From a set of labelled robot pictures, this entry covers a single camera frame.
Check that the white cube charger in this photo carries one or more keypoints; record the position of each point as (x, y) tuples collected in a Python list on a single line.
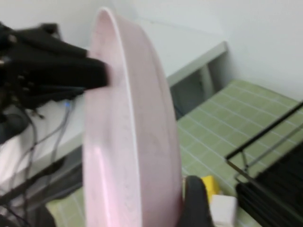
[(223, 210)]

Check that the pink round plate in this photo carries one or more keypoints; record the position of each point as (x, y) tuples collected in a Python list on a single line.
[(142, 142)]

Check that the black plastic drip tray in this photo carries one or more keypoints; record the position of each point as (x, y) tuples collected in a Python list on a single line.
[(279, 189)]

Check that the yellow cube block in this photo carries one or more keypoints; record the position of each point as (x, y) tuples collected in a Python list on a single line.
[(210, 186)]

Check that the green checked tablecloth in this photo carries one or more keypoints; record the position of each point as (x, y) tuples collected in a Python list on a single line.
[(225, 113)]

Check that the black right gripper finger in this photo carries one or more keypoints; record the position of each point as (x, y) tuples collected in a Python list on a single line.
[(197, 205)]

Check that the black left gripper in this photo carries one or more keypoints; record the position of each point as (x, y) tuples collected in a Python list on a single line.
[(16, 71)]

